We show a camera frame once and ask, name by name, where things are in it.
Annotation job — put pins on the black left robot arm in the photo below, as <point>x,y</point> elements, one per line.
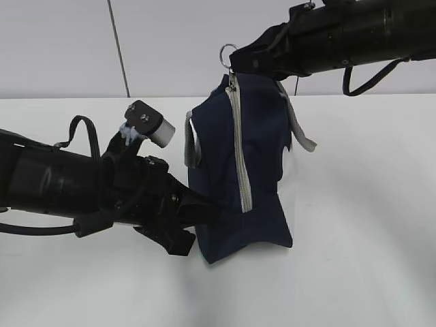
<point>44,179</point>

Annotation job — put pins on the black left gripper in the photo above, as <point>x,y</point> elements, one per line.
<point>141,191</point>

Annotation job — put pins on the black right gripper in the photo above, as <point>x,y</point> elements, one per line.
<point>297,47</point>

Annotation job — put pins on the navy and white lunch bag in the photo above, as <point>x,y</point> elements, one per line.
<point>234,145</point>

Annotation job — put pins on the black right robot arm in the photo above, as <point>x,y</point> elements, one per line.
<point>340,34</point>

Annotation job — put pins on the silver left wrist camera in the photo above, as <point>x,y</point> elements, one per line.
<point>144,122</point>

